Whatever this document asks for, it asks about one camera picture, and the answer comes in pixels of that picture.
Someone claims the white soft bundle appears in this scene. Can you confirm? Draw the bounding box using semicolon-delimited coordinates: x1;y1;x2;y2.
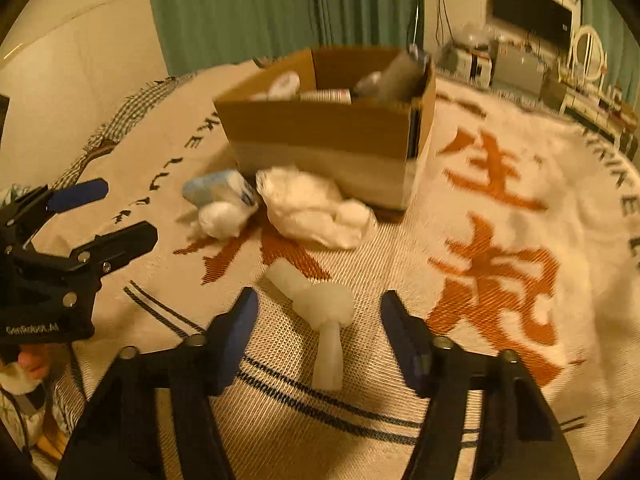
252;71;302;101

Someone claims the white round mirror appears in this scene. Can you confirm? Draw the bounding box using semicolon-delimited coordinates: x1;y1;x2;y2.
567;25;608;83

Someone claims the white plastic bag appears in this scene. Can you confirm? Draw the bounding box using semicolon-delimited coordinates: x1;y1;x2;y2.
255;166;378;251

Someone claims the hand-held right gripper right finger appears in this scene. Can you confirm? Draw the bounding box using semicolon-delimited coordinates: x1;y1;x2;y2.
380;291;581;480

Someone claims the blue and white soft pack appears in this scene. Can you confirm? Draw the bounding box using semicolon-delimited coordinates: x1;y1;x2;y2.
181;169;260;240

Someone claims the black television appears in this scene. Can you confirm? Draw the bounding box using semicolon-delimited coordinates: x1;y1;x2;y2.
492;0;573;51

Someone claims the person's left hand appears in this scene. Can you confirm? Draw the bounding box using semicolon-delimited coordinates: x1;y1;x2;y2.
15;344;51;381

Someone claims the grey roll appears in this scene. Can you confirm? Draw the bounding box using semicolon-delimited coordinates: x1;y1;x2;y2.
352;50;431;103

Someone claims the green curtain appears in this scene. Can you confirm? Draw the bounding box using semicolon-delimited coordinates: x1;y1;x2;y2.
141;0;426;77

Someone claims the checkered cloth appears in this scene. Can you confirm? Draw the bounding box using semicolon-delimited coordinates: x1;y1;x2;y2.
50;74;198;196

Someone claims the cardboard box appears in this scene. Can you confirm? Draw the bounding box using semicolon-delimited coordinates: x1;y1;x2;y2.
213;46;436;211

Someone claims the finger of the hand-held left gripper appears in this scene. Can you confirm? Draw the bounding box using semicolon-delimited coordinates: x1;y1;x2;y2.
62;221;159;273
45;178;110;213

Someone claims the printed white blanket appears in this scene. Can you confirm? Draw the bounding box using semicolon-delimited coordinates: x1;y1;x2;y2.
30;57;640;480

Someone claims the white cabinet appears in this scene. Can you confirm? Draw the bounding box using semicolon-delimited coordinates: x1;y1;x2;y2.
557;80;640;153

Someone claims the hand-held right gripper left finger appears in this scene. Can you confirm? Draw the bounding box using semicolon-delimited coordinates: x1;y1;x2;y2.
56;287;260;480

